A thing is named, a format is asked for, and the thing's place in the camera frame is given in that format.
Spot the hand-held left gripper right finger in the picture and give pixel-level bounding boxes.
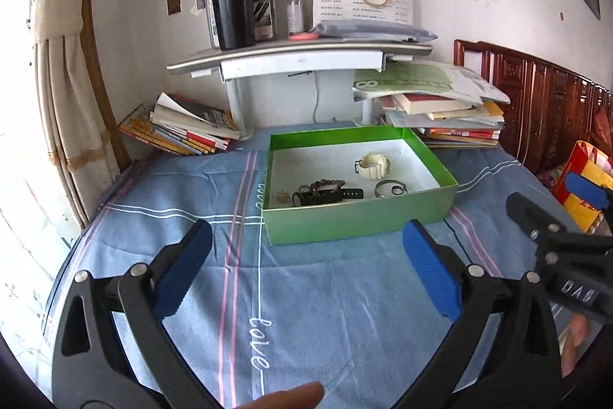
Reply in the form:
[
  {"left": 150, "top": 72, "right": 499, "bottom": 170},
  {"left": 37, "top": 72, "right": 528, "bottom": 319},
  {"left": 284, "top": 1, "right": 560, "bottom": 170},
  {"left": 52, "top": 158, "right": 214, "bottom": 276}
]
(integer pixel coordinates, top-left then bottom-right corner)
[{"left": 383, "top": 218, "right": 563, "bottom": 409}]

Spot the black thermos cup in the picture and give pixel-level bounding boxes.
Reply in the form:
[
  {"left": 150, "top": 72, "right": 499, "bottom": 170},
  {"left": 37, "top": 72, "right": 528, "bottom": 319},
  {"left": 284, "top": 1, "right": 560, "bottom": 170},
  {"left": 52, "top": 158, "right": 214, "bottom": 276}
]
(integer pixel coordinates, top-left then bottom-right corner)
[{"left": 209, "top": 0, "right": 256, "bottom": 51}]

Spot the stack of colourful thin books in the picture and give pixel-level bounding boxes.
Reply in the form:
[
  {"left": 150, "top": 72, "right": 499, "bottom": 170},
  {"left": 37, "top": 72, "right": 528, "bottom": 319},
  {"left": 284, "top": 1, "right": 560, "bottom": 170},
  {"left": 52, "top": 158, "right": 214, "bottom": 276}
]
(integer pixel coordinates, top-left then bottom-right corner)
[{"left": 119, "top": 92, "right": 241, "bottom": 157}]

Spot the red and yellow bag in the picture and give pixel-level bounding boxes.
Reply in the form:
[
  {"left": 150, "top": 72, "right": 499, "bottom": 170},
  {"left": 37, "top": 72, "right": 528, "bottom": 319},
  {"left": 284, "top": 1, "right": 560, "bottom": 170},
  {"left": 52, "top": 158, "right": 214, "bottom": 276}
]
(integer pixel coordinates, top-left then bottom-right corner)
[{"left": 553, "top": 141, "right": 613, "bottom": 232}]

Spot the cream curtain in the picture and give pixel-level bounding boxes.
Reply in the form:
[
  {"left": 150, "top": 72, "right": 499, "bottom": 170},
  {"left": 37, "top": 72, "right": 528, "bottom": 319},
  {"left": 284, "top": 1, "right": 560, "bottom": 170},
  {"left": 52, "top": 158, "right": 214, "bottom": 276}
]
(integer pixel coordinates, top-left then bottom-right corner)
[{"left": 29, "top": 0, "right": 132, "bottom": 223}]

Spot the brown wooden bead bracelet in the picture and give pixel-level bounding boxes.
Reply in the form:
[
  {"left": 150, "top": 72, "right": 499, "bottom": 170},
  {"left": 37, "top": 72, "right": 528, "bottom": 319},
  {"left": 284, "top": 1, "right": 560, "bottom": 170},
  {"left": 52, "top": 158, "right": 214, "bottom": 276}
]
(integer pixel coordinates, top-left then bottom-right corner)
[{"left": 298, "top": 179, "right": 346, "bottom": 195}]

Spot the black cable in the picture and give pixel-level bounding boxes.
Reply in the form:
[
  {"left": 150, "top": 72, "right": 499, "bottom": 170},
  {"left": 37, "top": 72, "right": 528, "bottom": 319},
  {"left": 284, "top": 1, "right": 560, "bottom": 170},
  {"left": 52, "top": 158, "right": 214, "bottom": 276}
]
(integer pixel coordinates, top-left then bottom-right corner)
[{"left": 443, "top": 220, "right": 469, "bottom": 267}]

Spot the person's right hand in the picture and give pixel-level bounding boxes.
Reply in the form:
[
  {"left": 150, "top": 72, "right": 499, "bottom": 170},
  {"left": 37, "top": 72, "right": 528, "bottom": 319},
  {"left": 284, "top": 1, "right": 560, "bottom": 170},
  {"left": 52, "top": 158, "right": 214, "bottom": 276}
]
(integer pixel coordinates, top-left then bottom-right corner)
[{"left": 560, "top": 313, "right": 592, "bottom": 378}]

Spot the blue striped bedsheet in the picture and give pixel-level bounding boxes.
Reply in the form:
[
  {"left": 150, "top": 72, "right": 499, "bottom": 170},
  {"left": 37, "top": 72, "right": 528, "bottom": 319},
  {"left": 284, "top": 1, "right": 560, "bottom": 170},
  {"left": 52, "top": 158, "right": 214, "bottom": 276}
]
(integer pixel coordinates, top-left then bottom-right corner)
[{"left": 43, "top": 126, "right": 590, "bottom": 409}]

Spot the clear plastic bottle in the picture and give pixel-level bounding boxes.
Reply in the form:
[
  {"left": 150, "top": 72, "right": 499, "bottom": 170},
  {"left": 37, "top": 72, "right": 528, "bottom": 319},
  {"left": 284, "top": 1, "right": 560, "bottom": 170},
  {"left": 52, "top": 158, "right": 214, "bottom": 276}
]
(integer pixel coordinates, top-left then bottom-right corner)
[{"left": 286, "top": 0, "right": 305, "bottom": 35}]

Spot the cream wrist watch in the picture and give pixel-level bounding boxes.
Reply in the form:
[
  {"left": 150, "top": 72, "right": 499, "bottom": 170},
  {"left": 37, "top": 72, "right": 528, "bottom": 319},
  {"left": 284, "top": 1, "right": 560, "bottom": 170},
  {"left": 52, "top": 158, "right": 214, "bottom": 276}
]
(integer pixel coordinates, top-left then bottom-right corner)
[{"left": 354, "top": 153, "right": 391, "bottom": 179}]

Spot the grey pouch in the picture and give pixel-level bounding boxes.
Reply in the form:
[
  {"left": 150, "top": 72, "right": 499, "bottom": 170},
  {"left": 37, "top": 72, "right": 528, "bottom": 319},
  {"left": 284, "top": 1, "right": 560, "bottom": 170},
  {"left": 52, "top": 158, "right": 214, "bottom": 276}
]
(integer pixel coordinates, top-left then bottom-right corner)
[{"left": 306, "top": 20, "right": 439, "bottom": 43}]

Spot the black smart band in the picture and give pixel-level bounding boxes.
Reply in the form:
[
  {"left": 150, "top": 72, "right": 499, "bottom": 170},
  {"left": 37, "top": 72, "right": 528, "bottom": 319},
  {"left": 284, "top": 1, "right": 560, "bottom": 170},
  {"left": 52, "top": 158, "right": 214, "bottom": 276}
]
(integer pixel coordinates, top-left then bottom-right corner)
[{"left": 292, "top": 187, "right": 365, "bottom": 206}]

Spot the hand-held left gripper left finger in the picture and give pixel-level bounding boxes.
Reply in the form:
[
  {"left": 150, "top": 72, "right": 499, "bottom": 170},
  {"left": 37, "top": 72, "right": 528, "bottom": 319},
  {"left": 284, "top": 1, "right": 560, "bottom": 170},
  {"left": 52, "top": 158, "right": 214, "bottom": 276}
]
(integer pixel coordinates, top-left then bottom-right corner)
[{"left": 50, "top": 218, "right": 226, "bottom": 409}]

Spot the carved wooden headboard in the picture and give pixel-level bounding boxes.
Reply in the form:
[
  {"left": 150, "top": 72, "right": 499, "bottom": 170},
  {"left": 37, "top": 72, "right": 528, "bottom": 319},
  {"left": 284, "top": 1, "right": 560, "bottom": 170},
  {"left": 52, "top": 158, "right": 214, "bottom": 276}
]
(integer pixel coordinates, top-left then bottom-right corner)
[{"left": 452, "top": 39, "right": 613, "bottom": 175}]

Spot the person's left hand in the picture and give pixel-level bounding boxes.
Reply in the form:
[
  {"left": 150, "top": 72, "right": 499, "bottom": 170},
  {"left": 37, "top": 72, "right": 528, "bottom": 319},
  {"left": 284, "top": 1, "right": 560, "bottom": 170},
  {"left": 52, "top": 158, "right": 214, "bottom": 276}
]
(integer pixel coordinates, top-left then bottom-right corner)
[{"left": 237, "top": 381, "right": 326, "bottom": 409}]

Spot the tall pile of books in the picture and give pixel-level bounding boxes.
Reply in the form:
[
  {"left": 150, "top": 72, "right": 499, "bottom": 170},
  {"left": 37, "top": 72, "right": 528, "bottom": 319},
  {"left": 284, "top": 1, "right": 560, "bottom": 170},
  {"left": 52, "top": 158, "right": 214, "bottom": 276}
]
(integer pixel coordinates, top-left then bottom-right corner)
[{"left": 352, "top": 59, "right": 511, "bottom": 149}]

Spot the green cardboard box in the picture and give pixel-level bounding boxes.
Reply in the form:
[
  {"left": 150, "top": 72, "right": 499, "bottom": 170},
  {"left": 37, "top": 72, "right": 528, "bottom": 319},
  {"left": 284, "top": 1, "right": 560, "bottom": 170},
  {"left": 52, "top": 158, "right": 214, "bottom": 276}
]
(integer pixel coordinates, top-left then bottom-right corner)
[{"left": 262, "top": 125, "right": 459, "bottom": 246}]

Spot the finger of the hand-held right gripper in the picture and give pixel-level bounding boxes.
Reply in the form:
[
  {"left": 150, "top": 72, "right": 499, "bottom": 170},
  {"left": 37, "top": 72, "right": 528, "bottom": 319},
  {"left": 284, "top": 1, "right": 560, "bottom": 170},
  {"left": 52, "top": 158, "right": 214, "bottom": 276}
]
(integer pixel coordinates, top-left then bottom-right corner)
[
  {"left": 506, "top": 192, "right": 575, "bottom": 238},
  {"left": 564, "top": 172, "right": 613, "bottom": 212}
]

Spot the silver bangle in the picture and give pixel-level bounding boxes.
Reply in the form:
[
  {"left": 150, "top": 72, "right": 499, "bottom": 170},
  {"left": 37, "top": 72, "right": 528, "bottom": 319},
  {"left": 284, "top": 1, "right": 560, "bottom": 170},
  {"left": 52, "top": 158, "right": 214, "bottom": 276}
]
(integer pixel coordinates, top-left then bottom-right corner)
[{"left": 374, "top": 180, "right": 408, "bottom": 199}]

